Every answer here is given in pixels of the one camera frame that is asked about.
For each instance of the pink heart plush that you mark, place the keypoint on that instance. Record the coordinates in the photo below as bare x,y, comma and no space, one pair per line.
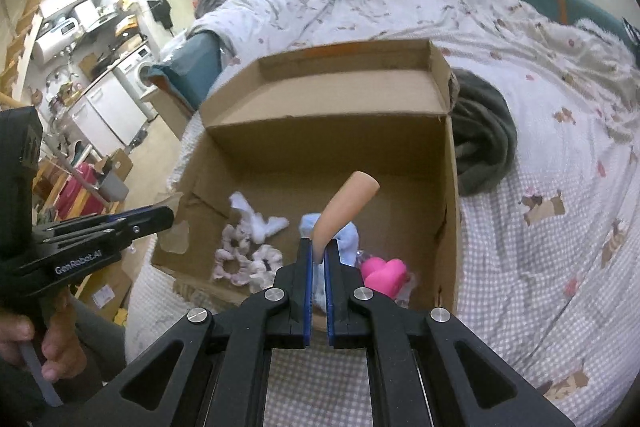
382,277

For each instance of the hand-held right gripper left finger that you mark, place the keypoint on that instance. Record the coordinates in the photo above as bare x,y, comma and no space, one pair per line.
304,287

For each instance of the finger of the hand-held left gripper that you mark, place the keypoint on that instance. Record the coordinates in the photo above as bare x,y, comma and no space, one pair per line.
145,219

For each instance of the black and white checkered cloth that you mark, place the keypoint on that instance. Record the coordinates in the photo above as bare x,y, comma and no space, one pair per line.
631,29

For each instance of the white kitchen cabinet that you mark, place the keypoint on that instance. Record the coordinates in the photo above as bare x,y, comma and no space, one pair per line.
110,112

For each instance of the red bag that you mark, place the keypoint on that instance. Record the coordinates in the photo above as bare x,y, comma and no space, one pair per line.
75,192

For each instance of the cardboard box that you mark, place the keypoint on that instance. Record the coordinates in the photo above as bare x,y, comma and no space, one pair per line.
325,142
107,287

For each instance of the clear plastic wrapper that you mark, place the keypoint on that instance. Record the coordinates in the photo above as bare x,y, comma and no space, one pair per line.
407,292

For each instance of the white floral scrunchie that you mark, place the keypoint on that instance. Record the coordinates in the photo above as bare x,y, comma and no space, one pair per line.
260,277

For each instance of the light blue fluffy sock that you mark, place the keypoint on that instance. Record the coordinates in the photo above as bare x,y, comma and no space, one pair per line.
347,239

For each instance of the yellow packet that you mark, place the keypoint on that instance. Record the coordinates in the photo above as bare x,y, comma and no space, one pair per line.
121,316

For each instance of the person's left hand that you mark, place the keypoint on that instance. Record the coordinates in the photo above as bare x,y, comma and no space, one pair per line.
60,342

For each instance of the white sock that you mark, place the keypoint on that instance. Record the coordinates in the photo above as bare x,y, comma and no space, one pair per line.
260,222

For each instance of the printed bed blanket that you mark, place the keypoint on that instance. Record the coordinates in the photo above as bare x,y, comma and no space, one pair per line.
525,257

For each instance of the person's grey trousers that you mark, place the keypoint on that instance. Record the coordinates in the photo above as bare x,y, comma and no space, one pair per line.
95,357

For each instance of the white washing machine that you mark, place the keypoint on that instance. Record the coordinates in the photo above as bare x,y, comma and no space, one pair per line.
137,72

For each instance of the grey bin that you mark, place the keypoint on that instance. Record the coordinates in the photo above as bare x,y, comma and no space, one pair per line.
112,187

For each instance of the flat cardboard box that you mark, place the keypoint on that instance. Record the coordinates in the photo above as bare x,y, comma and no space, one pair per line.
107,287

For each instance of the teal mattress pad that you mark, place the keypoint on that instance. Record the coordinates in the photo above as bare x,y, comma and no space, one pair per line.
190,67

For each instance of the white fluffy cloth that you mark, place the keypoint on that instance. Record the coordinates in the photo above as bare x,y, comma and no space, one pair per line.
600,34

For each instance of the black hanging garment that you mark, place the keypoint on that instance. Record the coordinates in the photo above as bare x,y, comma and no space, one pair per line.
161,9

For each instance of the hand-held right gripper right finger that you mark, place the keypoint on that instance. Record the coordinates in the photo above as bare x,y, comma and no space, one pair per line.
332,292

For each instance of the dark green garment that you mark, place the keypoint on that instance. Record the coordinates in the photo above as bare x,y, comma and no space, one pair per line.
485,142

